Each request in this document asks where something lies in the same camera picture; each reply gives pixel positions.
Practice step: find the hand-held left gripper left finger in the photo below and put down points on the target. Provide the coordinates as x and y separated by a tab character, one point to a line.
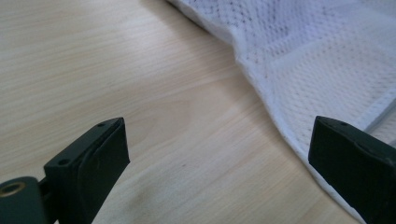
93	161

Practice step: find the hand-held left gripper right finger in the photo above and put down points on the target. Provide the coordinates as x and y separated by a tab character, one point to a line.
358	168

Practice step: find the white mesh laundry bag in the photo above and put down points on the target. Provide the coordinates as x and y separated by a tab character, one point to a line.
311	62

